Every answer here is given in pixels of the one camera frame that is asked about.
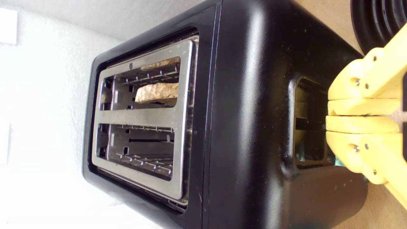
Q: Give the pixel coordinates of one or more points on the brown bread slice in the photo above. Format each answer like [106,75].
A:
[159,92]

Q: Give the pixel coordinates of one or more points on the green toaster lever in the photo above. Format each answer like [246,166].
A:
[338,163]

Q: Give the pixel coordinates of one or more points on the black plate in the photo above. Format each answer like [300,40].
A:
[378,19]

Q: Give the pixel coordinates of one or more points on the black two-slot toaster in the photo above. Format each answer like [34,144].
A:
[248,111]

